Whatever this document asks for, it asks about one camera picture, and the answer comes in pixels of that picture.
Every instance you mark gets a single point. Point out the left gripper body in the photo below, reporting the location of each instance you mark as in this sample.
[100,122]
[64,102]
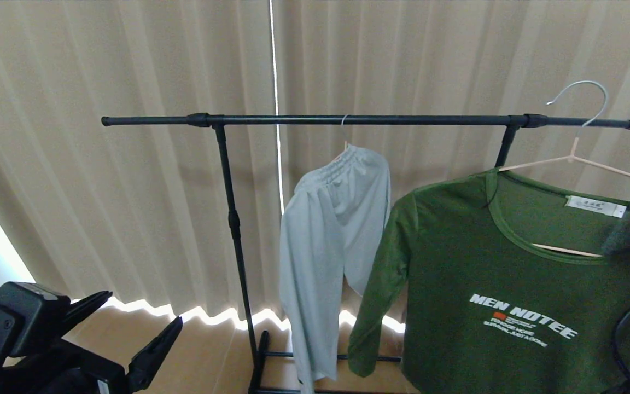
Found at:
[74,372]

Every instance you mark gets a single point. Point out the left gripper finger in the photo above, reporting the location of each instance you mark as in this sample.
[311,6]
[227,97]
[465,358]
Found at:
[153,355]
[88,309]

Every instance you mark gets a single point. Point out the pink clothes hanger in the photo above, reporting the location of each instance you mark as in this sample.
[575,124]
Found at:
[571,157]
[342,128]

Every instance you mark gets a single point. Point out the pale grey shorts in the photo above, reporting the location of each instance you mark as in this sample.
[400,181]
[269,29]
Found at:
[315,246]

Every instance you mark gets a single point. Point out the green garment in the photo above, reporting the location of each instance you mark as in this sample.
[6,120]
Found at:
[457,262]

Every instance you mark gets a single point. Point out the black clothes rack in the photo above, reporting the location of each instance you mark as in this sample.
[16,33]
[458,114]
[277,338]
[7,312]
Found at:
[293,119]

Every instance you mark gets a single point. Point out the beige curtain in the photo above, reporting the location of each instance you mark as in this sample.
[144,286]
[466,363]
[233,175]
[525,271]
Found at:
[129,164]

